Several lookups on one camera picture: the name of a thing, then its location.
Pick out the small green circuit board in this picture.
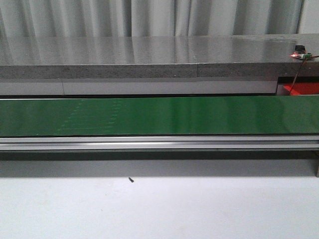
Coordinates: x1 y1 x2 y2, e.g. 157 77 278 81
291 51 314 60

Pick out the red plastic tray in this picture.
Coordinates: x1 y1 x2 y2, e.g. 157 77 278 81
284 83 319 96

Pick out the grey curtain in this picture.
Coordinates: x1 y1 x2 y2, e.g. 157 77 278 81
0 0 305 38

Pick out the green conveyor belt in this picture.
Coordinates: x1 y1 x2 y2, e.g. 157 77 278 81
0 95 319 137

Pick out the grey stone counter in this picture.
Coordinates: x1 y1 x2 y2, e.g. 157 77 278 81
0 34 319 79

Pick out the aluminium conveyor frame rail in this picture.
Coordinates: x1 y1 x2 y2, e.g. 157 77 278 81
0 135 319 178

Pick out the red black wire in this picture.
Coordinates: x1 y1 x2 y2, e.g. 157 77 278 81
288 55 319 96

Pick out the small black sensor cube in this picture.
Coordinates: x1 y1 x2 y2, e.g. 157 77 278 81
295 45 306 54

